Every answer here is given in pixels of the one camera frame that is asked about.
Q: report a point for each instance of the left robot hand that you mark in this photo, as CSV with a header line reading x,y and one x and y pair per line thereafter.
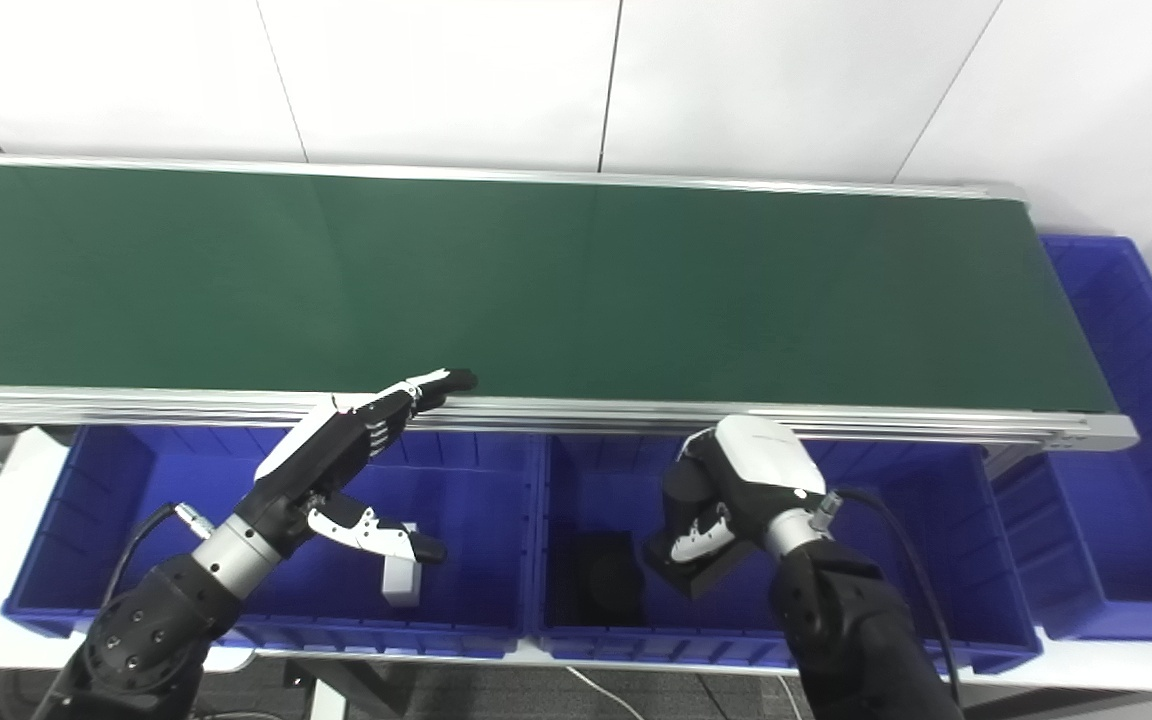
x,y
316,470

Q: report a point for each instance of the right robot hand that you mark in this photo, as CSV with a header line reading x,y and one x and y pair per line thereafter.
x,y
761,465

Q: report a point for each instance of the black block with cylinder part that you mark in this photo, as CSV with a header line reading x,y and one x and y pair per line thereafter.
x,y
711,575

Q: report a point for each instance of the white block part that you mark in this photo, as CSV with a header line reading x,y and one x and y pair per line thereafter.
x,y
401,585

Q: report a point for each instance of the green conveyor belt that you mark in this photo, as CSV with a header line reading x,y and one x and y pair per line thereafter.
x,y
586,412
586,290

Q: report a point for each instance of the blue plastic bin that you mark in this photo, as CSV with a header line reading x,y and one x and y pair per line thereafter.
x,y
1126,520
936,560
116,540

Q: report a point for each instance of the black block part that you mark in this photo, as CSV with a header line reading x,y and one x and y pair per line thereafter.
x,y
596,585

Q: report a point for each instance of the black table frame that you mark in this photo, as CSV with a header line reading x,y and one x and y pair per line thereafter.
x,y
346,690

